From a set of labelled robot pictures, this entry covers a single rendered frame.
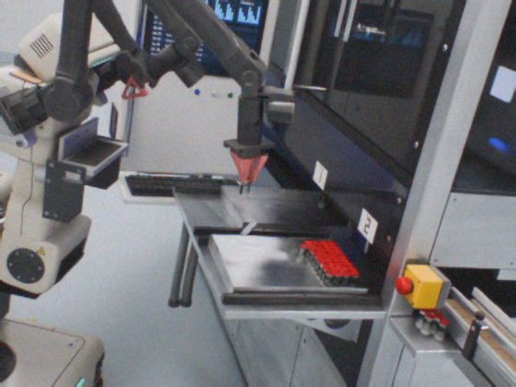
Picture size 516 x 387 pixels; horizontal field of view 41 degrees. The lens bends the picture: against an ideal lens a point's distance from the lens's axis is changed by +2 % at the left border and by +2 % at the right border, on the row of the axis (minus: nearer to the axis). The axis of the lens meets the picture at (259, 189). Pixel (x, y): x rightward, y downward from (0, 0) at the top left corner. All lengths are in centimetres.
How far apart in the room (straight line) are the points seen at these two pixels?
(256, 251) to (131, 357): 117
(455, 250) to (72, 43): 97
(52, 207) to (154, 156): 67
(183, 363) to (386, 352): 128
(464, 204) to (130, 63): 96
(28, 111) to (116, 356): 145
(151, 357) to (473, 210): 163
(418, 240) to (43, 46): 98
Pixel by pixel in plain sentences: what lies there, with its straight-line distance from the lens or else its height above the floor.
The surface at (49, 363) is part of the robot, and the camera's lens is 235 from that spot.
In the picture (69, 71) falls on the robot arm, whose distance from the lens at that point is 157.
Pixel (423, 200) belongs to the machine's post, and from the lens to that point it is 157.
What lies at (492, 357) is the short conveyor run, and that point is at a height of 93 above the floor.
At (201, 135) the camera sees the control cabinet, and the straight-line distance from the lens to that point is 243.
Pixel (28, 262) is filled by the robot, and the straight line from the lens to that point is 194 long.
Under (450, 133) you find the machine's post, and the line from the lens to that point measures 153.
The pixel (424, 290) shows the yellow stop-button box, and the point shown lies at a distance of 157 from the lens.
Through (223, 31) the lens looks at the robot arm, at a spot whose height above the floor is 146.
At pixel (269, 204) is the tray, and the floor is 88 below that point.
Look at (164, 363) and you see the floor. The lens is 285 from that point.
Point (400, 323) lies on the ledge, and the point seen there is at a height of 88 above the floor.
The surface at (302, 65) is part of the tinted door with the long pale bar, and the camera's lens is 230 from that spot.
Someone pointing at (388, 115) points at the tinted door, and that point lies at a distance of 175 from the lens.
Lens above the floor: 169
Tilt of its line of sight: 21 degrees down
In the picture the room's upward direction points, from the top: 11 degrees clockwise
